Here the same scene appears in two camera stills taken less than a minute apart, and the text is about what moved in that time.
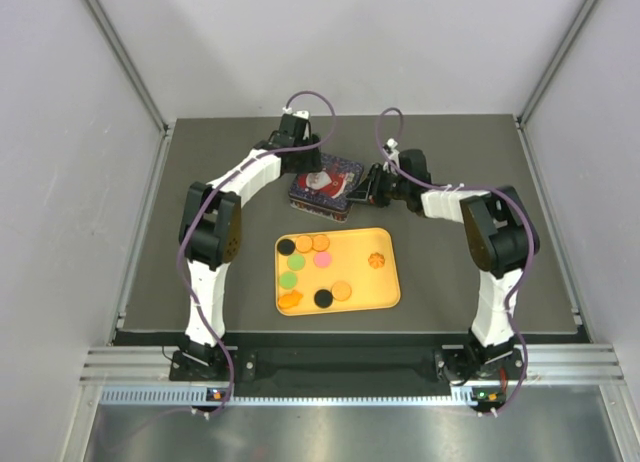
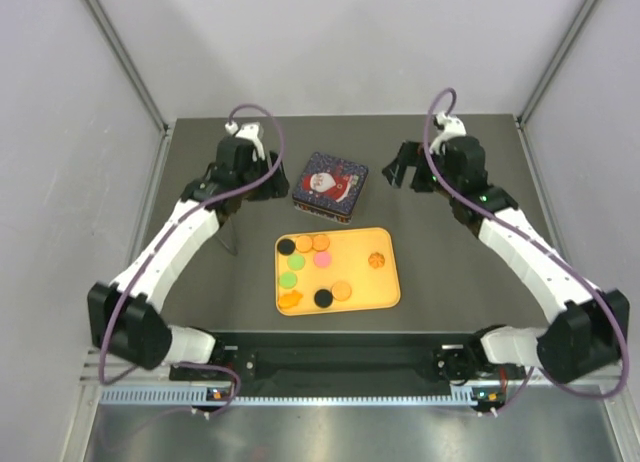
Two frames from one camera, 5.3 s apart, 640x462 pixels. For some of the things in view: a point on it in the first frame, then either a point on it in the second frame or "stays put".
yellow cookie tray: x=335 y=271 stays put
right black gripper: x=370 y=190 → x=411 y=154
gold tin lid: x=329 y=187 stays put
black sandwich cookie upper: x=286 y=247 stays put
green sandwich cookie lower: x=287 y=280 stays put
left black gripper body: x=308 y=161 → x=270 y=189
